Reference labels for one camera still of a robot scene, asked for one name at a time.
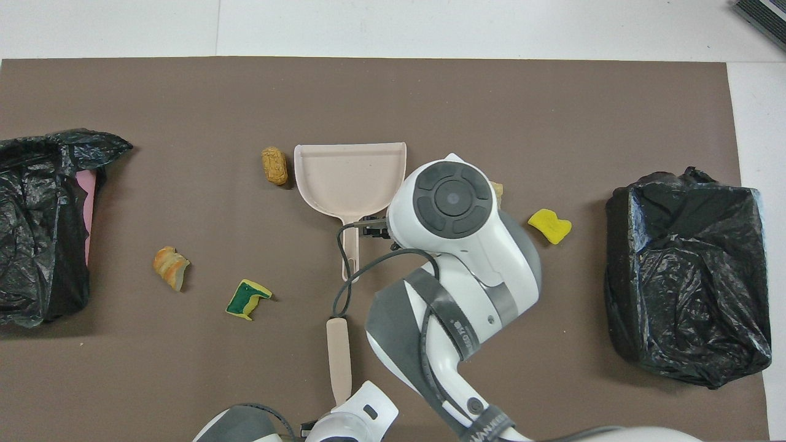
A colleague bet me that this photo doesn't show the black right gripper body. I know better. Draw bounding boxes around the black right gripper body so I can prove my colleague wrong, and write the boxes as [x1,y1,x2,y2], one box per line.
[361,215,394,241]

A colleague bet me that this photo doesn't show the beige plastic dustpan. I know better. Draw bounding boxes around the beige plastic dustpan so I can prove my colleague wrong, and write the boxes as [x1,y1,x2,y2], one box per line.
[294,142,408,282]

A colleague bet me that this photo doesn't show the brown oval bread roll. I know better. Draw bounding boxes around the brown oval bread roll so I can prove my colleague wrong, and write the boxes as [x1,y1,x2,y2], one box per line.
[261,146,289,186]

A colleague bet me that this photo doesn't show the beige hand brush black bristles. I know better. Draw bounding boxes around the beige hand brush black bristles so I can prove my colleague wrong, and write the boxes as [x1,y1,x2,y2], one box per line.
[325,316,354,407]

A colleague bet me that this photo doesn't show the large green yellow sponge piece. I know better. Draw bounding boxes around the large green yellow sponge piece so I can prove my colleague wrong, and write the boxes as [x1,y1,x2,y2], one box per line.
[225,279,273,322]

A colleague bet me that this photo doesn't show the plain yellow sponge piece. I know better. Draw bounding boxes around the plain yellow sponge piece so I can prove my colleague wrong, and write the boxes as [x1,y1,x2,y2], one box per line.
[527,209,573,246]

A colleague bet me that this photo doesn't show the torn orange crust bread piece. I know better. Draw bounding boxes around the torn orange crust bread piece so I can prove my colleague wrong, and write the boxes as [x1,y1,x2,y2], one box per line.
[152,246,192,292]

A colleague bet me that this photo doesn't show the black bag lined pink bin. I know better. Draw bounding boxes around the black bag lined pink bin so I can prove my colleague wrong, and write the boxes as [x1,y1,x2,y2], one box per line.
[0,128,134,329]

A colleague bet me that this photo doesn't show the brown table mat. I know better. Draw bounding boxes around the brown table mat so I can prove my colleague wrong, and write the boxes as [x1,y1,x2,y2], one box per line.
[0,56,769,442]

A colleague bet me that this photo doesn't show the grey ribbed object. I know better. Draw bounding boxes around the grey ribbed object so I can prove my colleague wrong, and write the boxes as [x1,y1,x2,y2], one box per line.
[732,0,786,53]

